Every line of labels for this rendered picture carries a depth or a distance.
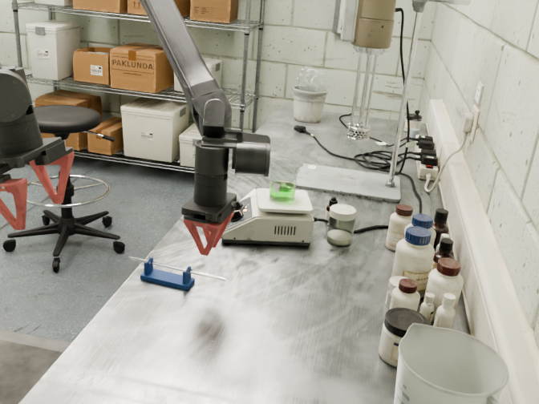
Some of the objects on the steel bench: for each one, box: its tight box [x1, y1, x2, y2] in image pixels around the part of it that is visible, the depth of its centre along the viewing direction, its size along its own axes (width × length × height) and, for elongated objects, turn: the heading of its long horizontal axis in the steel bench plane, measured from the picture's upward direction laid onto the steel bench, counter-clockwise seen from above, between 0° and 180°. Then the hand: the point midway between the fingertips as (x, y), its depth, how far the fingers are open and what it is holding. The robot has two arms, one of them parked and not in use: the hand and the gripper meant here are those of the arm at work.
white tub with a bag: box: [293, 66, 328, 123], centre depth 229 cm, size 14×14×21 cm
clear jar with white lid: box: [326, 204, 356, 246], centre depth 130 cm, size 6×6×8 cm
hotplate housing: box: [221, 195, 318, 246], centre depth 130 cm, size 22×13×8 cm, turn 83°
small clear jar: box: [385, 276, 407, 309], centre depth 106 cm, size 5×5×5 cm
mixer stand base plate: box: [296, 164, 401, 202], centre depth 167 cm, size 30×20×1 cm, turn 68°
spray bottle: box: [409, 110, 421, 138], centre depth 217 cm, size 4×4×11 cm
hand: (208, 246), depth 104 cm, fingers open, 3 cm apart
